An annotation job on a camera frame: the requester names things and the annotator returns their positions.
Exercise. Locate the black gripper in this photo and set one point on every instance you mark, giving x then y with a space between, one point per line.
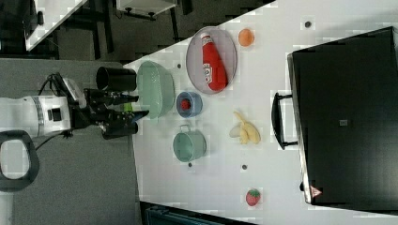
97 112

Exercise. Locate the blue bowl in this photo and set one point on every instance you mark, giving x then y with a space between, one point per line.
196 104

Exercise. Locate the black toaster oven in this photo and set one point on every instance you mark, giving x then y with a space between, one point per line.
344 96

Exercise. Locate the green colander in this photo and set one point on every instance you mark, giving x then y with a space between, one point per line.
156 89

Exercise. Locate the red strawberry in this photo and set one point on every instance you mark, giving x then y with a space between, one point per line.
253 197

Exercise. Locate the small red fruit in bowl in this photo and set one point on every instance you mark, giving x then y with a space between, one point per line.
185 104

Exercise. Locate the large black cup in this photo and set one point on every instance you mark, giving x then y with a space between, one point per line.
116 79

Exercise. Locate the white background table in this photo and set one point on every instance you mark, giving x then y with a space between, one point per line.
54 13

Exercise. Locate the red ketchup bottle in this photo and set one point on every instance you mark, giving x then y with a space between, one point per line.
213 66

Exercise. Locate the green cup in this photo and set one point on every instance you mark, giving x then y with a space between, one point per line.
127 107

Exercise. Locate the green mug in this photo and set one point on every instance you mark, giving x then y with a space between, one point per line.
189 144

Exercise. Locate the orange fruit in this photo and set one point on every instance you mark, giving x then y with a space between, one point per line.
245 37

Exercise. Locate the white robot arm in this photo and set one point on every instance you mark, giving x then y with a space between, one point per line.
26 118

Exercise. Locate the grey round plate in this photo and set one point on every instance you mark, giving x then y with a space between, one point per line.
227 52

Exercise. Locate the small black cylinder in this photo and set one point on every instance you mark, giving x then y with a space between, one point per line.
119 130

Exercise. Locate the peeled yellow banana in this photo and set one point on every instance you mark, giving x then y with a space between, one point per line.
245 131

